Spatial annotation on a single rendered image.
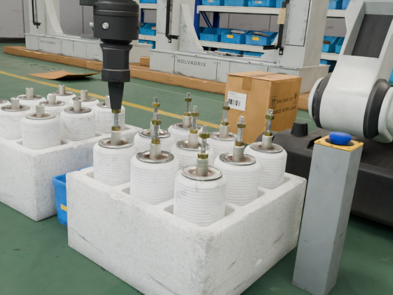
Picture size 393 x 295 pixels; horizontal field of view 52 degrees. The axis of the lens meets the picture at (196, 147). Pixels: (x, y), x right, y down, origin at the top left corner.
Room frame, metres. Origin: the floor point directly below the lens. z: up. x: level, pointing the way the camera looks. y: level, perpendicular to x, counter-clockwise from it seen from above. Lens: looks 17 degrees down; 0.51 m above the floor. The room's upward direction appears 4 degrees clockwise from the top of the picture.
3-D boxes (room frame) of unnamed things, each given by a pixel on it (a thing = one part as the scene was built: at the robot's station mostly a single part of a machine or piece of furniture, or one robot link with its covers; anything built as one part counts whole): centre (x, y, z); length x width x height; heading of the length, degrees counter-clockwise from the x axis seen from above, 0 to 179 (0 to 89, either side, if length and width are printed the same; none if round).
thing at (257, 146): (0.86, -0.16, 0.25); 0.08 x 0.08 x 0.01
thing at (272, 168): (0.86, -0.16, 0.16); 0.10 x 0.10 x 0.18
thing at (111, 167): (0.82, 0.17, 0.16); 0.10 x 0.10 x 0.18
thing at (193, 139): (0.84, 0.01, 0.26); 0.02 x 0.02 x 0.03
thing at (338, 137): (0.72, -0.27, 0.32); 0.04 x 0.04 x 0.02
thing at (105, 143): (0.82, 0.17, 0.25); 0.08 x 0.08 x 0.01
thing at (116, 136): (0.82, 0.17, 0.26); 0.02 x 0.02 x 0.03
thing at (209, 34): (6.79, -0.22, 0.36); 0.50 x 0.38 x 0.21; 143
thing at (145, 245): (0.84, 0.01, 0.09); 0.39 x 0.39 x 0.18; 52
